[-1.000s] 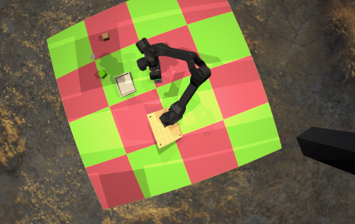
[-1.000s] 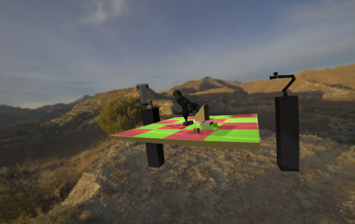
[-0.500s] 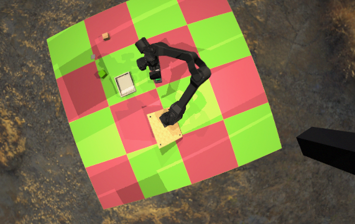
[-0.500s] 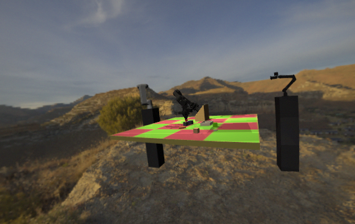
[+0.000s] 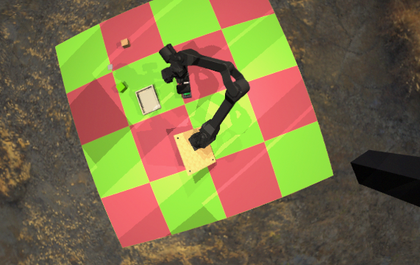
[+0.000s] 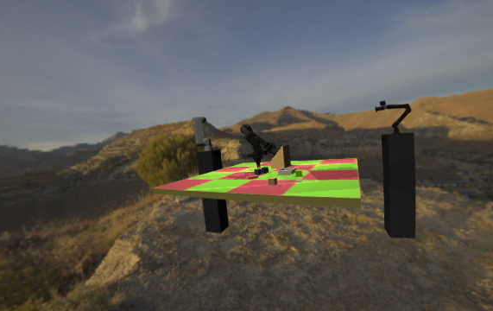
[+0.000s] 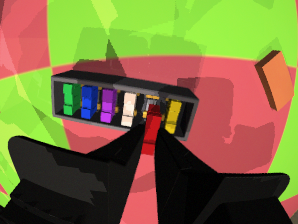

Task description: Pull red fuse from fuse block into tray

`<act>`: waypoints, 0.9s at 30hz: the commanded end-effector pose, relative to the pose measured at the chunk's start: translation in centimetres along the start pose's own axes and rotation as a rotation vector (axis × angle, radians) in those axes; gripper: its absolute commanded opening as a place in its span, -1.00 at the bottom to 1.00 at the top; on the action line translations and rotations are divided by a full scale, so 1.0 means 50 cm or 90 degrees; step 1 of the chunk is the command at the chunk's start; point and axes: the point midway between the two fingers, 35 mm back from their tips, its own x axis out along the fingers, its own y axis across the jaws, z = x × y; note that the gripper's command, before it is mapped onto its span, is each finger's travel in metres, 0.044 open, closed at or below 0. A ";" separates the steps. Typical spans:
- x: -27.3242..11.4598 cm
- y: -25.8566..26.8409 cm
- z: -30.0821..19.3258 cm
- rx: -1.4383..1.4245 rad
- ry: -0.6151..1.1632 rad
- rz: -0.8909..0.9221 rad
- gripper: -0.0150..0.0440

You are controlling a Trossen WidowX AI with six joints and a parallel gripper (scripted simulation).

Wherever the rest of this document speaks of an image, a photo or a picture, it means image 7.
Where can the yellow fuse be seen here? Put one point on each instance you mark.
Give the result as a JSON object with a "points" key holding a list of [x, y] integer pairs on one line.
{"points": [[171, 114]]}

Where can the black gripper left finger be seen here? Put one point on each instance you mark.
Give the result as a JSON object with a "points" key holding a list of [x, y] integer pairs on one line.
{"points": [[102, 177]]}

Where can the red fuse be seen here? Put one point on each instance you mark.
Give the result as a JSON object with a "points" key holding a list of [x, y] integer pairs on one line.
{"points": [[152, 123]]}

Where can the white fuse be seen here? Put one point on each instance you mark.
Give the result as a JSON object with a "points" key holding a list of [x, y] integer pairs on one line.
{"points": [[129, 106]]}

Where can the orange rectangular block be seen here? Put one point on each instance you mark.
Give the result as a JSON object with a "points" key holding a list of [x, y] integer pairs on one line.
{"points": [[275, 78]]}

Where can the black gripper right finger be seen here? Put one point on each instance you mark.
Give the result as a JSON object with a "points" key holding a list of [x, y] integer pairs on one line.
{"points": [[188, 190]]}

